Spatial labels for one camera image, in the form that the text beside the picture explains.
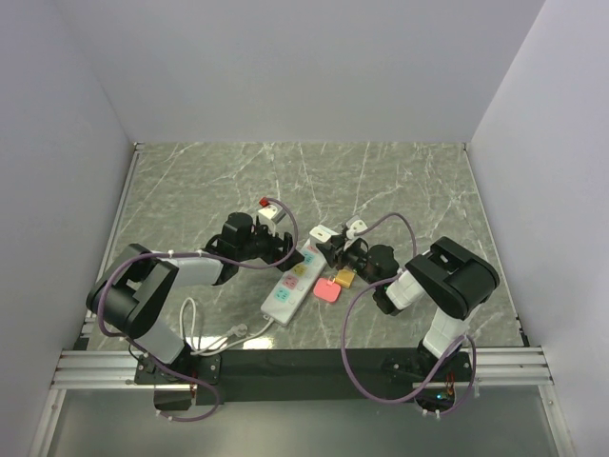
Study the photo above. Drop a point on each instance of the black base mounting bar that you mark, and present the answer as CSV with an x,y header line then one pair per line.
x,y
305,374

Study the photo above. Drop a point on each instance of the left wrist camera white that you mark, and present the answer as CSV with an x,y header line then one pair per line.
x,y
269,213

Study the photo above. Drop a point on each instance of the aluminium frame rail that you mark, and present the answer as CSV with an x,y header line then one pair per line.
x,y
80,369

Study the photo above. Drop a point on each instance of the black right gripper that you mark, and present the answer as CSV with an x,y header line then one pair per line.
x,y
337,249

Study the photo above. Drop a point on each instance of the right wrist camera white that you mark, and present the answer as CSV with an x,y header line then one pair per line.
x,y
354,226

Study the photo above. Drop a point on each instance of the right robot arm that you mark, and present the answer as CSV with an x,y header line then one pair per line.
x,y
453,277

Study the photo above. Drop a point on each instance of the white power strip colourful sockets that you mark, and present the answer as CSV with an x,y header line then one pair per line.
x,y
290,292

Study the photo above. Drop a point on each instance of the pink charger plug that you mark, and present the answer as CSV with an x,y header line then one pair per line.
x,y
327,290

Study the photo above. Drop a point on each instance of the white usb charger plug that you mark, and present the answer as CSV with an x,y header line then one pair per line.
x,y
321,234

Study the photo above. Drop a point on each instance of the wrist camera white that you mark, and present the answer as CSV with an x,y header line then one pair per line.
x,y
269,213
354,226

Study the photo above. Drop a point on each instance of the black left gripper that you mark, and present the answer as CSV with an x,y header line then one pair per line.
x,y
275,242

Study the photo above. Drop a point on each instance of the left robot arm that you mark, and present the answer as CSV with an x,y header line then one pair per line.
x,y
132,292

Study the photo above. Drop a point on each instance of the yellow charger plug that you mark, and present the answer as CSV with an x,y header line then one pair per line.
x,y
344,278

